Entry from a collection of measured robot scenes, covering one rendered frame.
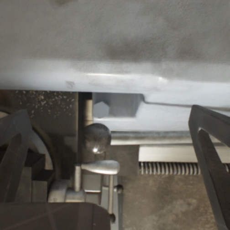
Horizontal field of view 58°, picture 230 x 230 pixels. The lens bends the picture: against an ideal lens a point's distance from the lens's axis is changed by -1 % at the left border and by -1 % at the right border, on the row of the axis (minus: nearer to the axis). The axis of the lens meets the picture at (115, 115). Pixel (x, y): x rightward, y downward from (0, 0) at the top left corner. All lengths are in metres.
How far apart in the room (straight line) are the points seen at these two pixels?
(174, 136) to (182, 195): 1.31
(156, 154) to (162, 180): 0.97
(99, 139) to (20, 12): 0.14
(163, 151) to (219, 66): 0.35
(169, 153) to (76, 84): 0.38
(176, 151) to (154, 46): 0.38
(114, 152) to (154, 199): 1.08
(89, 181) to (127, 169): 0.13
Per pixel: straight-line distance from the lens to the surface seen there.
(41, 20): 0.18
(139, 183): 1.47
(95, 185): 0.58
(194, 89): 0.19
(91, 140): 0.23
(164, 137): 0.26
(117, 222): 1.28
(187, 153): 0.53
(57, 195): 0.34
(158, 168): 0.65
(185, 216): 1.65
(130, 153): 0.47
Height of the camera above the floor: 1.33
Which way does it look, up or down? 84 degrees down
